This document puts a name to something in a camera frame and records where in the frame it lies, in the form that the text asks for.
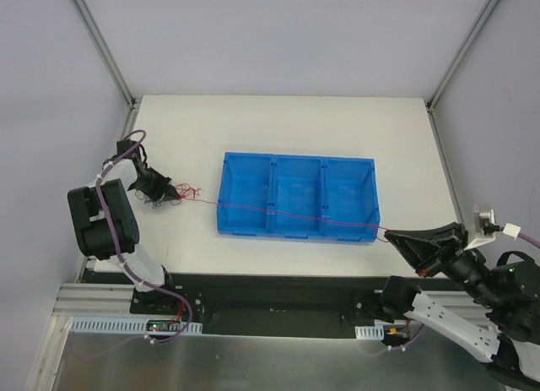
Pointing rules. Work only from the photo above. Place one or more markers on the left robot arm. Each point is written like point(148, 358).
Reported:
point(105, 225)

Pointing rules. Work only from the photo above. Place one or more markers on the white cable duct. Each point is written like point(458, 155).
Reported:
point(374, 332)
point(133, 326)

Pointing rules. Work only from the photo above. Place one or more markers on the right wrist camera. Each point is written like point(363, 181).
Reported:
point(484, 226)

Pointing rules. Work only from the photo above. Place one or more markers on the right aluminium corner post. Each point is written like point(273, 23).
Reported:
point(478, 26)

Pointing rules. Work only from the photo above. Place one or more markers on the aluminium frame rail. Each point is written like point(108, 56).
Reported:
point(80, 299)

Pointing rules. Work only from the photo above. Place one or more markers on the right white cable duct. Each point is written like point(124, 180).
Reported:
point(374, 332)

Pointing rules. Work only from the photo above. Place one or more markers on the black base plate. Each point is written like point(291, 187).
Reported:
point(282, 306)

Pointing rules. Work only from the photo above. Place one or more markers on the left white cable duct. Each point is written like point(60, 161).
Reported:
point(133, 326)

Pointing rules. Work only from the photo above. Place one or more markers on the blue three-compartment bin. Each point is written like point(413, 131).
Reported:
point(298, 197)

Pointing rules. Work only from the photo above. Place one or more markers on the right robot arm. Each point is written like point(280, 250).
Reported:
point(509, 293)

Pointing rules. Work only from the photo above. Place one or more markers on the left aluminium corner post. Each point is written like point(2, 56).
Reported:
point(104, 52)

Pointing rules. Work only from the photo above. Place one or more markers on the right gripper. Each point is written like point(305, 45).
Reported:
point(441, 253)

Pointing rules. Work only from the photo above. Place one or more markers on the aluminium corner post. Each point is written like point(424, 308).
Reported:
point(478, 26)
point(104, 52)

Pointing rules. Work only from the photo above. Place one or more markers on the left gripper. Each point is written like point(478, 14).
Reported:
point(153, 184)

